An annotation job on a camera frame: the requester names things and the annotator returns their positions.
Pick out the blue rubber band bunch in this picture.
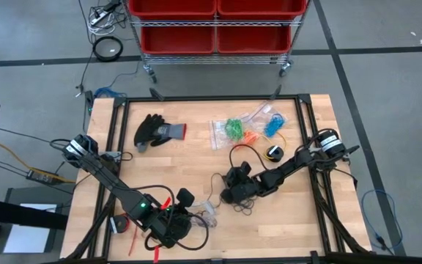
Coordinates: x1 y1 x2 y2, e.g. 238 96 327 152
264 112 285 139

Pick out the blue cable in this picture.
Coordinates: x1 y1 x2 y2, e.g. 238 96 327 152
360 188 404 256
92 87 127 100

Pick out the black furniture frame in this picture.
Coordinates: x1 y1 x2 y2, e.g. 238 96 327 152
0 196 69 264

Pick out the white power strip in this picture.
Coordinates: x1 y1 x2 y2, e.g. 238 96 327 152
89 9 109 26

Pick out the red plastic bin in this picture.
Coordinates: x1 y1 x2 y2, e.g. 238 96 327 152
217 0 308 20
140 25 216 56
216 25 292 55
127 0 218 20

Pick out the chrome wire shelving rack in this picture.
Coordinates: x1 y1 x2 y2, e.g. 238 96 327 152
122 0 310 84

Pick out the white panel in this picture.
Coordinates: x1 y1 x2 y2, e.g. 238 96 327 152
2 202 57 254

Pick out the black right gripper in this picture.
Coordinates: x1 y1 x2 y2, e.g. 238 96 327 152
220 161 259 205

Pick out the red cable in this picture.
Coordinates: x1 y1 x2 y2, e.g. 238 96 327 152
125 212 139 257

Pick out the orange floor cable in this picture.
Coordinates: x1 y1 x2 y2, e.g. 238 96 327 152
0 138 77 184

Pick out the black camera cable loop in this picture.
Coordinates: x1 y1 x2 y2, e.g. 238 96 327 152
144 214 210 252

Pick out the yellow cable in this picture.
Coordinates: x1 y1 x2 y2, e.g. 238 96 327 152
251 132 288 162

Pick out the black and green bag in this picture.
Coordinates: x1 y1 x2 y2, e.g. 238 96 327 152
133 113 189 154

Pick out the green rubber band bunch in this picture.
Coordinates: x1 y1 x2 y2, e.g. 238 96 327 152
224 117 245 142

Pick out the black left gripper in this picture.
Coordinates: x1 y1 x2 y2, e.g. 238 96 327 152
152 188 196 249

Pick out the white cable bundle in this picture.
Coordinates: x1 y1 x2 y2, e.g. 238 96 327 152
86 0 127 37

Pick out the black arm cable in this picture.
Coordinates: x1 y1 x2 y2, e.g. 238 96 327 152
128 184 176 217
229 144 270 172

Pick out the stack of clear plastic bags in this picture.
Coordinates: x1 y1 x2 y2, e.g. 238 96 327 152
187 199 220 229

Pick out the orange rubber band bunch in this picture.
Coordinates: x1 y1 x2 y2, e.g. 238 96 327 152
232 131 260 150

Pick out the black round ring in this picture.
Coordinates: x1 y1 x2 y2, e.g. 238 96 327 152
91 35 125 63

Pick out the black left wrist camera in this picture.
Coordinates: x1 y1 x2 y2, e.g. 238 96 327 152
158 214 193 243

